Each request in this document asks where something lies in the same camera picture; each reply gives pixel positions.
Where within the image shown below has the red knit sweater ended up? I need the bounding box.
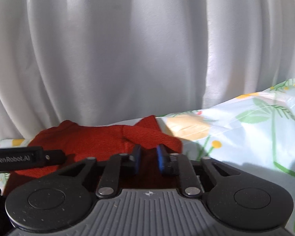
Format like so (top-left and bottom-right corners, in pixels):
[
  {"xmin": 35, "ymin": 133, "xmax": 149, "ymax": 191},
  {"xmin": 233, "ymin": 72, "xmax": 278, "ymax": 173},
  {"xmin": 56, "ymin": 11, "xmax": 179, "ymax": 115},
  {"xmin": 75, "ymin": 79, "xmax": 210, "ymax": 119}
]
[{"xmin": 2, "ymin": 114, "xmax": 183, "ymax": 196}]

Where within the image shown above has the floral bed sheet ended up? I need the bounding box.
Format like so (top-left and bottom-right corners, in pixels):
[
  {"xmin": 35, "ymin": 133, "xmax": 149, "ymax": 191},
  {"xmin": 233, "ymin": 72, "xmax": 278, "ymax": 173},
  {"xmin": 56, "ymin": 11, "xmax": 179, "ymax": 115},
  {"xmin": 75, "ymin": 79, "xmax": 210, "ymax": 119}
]
[{"xmin": 0, "ymin": 78, "xmax": 295, "ymax": 235}]

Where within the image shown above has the white curtain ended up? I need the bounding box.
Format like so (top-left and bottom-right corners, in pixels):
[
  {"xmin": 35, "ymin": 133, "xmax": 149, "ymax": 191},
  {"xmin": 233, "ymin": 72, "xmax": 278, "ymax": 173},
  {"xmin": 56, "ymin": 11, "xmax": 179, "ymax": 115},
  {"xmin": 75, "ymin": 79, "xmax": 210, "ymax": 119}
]
[{"xmin": 0, "ymin": 0, "xmax": 295, "ymax": 140}]

